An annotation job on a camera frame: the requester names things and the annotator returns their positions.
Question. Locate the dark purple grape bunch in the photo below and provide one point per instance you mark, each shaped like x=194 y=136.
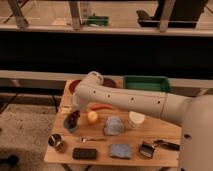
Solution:
x=73 y=117

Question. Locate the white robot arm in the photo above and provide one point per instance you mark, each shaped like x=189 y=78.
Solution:
x=193 y=114

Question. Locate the white paper cup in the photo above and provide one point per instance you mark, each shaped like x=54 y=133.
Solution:
x=136 y=119

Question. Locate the blue plastic cup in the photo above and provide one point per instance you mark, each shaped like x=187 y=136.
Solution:
x=71 y=126

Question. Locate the metal cup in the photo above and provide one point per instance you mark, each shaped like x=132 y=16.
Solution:
x=55 y=141

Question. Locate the purple plate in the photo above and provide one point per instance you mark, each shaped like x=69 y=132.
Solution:
x=109 y=83

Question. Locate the red chili pepper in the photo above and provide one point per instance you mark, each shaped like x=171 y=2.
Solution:
x=100 y=106

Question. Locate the red bowl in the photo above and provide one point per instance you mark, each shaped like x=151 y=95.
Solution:
x=73 y=85

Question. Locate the yellow round fruit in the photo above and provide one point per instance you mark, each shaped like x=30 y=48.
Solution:
x=92 y=117

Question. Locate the crumpled blue cloth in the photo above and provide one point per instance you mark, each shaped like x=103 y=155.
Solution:
x=113 y=126

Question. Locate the green plastic tray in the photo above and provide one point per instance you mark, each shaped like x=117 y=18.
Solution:
x=147 y=83

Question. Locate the metal spoon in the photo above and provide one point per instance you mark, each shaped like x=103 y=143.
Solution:
x=85 y=139

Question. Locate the folded blue cloth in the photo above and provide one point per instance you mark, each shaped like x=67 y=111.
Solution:
x=122 y=151

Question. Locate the green box on shelf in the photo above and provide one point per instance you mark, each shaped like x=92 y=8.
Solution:
x=97 y=20

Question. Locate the black rectangular sponge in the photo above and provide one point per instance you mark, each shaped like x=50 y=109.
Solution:
x=83 y=153

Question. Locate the black handled peeler tool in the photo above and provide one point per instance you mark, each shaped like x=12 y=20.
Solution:
x=147 y=149

